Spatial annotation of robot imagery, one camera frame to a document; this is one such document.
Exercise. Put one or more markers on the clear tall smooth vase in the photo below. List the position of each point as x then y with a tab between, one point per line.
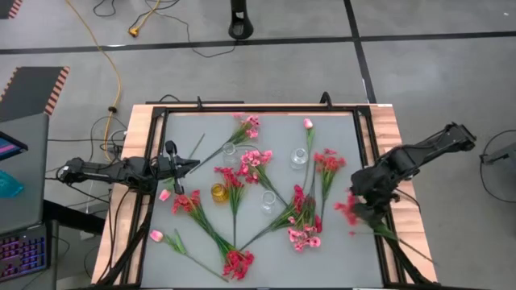
268	201

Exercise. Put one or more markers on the amber glass vase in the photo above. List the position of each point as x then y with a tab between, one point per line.
219	192

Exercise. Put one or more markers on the grey table mat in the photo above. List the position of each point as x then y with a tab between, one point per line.
302	266

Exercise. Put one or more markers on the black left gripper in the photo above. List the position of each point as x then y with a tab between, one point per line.
166	167

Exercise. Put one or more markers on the keyboard with purple lights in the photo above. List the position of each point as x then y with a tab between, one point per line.
22	251

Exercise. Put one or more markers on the small lit display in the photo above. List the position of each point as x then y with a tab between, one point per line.
8	147

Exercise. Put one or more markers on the black tower stand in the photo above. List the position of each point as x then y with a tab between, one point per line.
240	28

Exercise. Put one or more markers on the pink artificial flower bunch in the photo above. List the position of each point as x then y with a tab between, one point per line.
300	235
255	158
252	121

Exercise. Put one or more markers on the black frame clamp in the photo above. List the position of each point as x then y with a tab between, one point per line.
325	100
199	102

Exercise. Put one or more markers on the clear short textured vase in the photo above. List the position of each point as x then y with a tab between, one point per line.
299	158

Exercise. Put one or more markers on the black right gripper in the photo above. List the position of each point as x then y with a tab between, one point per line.
373	209

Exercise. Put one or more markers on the pale pink artificial tulip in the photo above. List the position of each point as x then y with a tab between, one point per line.
308	123

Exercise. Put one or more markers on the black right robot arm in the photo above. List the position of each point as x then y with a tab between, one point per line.
407	161

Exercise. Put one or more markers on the teal plastic object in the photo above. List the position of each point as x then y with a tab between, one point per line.
8	186

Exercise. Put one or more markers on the clear bulbous textured vase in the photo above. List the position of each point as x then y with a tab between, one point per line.
229	150

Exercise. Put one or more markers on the grey stand foot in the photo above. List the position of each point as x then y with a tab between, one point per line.
500	155

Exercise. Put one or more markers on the small black striped-edge mat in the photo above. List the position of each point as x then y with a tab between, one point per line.
6	7

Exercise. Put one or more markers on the large black striped-edge mat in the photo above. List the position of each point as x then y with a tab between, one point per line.
28	92

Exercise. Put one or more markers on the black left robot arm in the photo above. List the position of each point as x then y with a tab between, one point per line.
109	171

